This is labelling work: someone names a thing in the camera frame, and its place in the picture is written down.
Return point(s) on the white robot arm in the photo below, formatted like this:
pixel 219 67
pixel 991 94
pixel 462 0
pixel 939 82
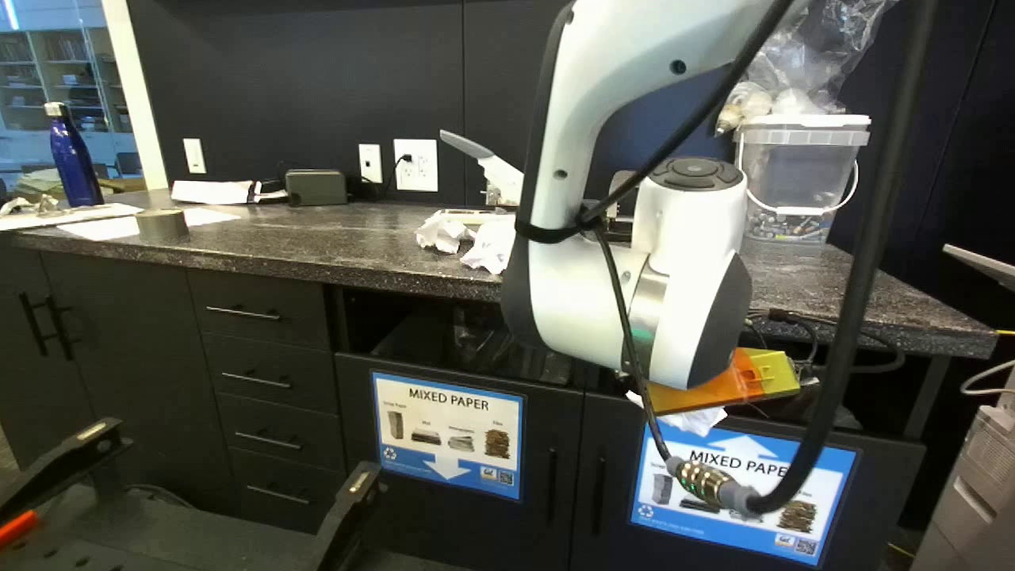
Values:
pixel 644 276

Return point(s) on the black bin liner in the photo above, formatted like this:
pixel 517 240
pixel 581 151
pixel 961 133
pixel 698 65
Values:
pixel 471 341

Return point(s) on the right black bin door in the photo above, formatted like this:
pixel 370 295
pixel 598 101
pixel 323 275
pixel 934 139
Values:
pixel 606 540

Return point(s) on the large white stapler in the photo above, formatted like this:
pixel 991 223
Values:
pixel 502 178

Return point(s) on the black box device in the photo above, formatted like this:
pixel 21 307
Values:
pixel 315 187

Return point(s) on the black drawer unit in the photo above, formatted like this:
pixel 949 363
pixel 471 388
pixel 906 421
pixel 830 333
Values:
pixel 267 350

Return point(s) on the clear plastic bucket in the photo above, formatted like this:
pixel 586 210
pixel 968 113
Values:
pixel 800 172

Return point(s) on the folded white paper back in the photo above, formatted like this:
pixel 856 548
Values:
pixel 213 190

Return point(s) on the right mixed paper sign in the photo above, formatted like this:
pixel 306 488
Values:
pixel 702 488

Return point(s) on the clear plastic bag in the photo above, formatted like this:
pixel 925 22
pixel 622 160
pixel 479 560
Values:
pixel 806 62

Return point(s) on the white paper sheet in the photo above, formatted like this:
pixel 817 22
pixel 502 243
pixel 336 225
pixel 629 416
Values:
pixel 149 223

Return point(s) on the black cabinet door left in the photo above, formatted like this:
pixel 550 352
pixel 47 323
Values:
pixel 100 337

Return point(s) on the blue water bottle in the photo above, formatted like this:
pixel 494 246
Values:
pixel 72 160

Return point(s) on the black chair armrest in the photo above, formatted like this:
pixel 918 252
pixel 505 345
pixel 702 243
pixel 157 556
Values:
pixel 83 454

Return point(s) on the white office printer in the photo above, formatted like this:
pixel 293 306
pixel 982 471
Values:
pixel 974 518

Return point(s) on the white wall outlet plate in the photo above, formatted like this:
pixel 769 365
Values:
pixel 417 166

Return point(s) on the white wall switch plate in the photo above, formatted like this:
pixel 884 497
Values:
pixel 370 161

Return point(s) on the orange yellow wrist camera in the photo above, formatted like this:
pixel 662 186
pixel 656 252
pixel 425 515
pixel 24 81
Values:
pixel 754 375

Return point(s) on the white wall plate left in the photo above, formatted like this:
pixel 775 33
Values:
pixel 195 153

